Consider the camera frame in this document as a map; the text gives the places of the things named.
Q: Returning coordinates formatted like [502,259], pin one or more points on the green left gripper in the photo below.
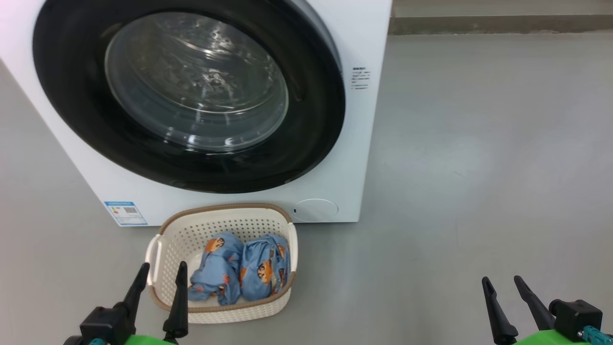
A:
[148,341]

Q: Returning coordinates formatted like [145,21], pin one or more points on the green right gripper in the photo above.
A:
[550,339]

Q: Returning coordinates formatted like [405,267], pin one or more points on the black round glass washer door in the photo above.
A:
[191,96]

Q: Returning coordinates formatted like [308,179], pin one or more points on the cream perforated laundry basket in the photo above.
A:
[177,239]

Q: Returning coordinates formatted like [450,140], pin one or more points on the white front-load washing machine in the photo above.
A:
[335,143]

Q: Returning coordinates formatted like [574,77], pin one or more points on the blue energy label sticker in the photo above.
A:
[125,213]

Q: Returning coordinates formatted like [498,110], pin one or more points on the round white filter cover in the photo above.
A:
[315,210]

